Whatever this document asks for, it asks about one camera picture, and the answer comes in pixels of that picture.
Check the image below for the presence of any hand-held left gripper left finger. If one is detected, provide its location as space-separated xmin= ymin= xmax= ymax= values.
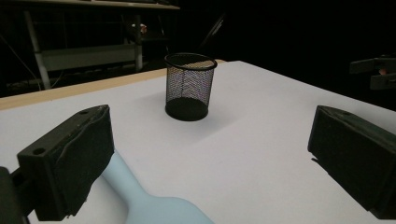
xmin=17 ymin=104 xmax=116 ymax=222

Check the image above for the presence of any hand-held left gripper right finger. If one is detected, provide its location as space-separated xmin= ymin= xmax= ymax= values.
xmin=307 ymin=105 xmax=396 ymax=220

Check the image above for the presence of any light blue hairbrush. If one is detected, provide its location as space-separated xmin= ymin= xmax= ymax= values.
xmin=101 ymin=150 xmax=216 ymax=224

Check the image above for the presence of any black mesh pen cup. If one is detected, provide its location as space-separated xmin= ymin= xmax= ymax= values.
xmin=163 ymin=51 xmax=219 ymax=122

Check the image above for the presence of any white table mat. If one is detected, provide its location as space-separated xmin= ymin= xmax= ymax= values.
xmin=0 ymin=60 xmax=396 ymax=224

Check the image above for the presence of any white metal-frame desk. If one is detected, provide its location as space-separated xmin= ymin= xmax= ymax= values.
xmin=0 ymin=0 xmax=181 ymax=91

